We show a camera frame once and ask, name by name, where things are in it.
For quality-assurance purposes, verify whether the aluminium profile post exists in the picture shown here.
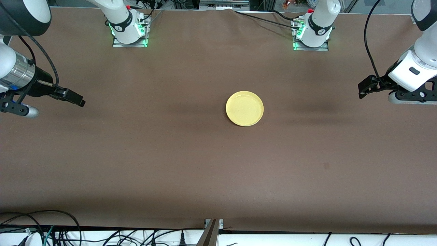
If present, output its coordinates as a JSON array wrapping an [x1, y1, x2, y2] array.
[[196, 219, 224, 246]]

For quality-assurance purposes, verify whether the black base cable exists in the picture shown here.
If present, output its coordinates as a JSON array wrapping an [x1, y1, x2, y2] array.
[[138, 9, 164, 26]]

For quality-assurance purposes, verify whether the short black table cable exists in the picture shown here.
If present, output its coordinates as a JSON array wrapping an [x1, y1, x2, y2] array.
[[271, 10, 301, 20]]

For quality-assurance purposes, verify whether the yellow round plate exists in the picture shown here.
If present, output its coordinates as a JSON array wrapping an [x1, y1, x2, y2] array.
[[226, 91, 264, 127]]

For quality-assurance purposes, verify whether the aluminium frame rail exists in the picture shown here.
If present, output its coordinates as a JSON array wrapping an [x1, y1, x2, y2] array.
[[199, 0, 250, 11]]

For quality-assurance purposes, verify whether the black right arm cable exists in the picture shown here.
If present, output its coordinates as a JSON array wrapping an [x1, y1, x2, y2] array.
[[0, 0, 59, 86]]

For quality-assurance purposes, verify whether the white plastic device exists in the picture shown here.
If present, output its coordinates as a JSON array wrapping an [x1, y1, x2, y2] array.
[[20, 232, 43, 246]]

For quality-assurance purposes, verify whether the long black table cable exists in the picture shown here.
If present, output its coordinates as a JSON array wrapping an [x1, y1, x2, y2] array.
[[233, 10, 301, 30]]

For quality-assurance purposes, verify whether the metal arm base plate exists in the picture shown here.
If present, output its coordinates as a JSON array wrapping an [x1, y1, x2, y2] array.
[[113, 15, 149, 47], [293, 19, 330, 52]]

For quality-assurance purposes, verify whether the brown table cover sheet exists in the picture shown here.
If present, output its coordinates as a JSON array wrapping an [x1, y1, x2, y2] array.
[[0, 8, 437, 234]]

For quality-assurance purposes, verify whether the white lower board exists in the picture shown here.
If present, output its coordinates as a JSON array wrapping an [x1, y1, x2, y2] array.
[[0, 229, 437, 246]]

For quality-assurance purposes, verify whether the black looped floor cable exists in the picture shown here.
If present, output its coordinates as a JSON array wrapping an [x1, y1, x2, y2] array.
[[0, 209, 82, 246], [0, 213, 45, 246]]

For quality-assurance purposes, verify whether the teal cable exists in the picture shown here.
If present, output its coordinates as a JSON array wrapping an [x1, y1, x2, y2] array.
[[43, 225, 55, 246]]

